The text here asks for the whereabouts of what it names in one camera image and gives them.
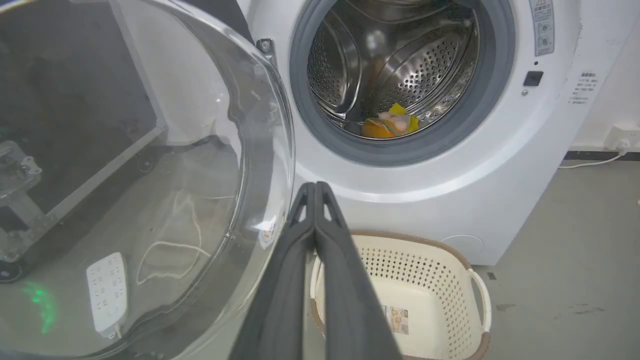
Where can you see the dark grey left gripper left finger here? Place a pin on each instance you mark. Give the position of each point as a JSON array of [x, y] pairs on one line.
[[280, 300]]

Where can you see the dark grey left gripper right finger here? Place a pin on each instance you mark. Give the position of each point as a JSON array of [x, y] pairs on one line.
[[350, 300]]

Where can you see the transparent washer door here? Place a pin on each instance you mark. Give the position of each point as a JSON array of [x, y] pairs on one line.
[[210, 150]]

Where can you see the white front-load washing machine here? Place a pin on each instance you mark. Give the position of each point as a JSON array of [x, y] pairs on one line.
[[500, 150]]

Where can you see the cream perforated laundry basket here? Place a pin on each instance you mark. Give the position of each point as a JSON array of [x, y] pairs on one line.
[[435, 295]]

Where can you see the white power strip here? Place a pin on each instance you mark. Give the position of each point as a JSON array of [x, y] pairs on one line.
[[107, 292]]

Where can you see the yellow orange cloth in drum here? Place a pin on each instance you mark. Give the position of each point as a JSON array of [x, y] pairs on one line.
[[387, 125]]

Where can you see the black flight case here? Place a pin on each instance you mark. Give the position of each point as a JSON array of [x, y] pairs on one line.
[[75, 115]]

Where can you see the white wall socket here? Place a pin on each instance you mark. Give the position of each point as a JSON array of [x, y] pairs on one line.
[[622, 137]]

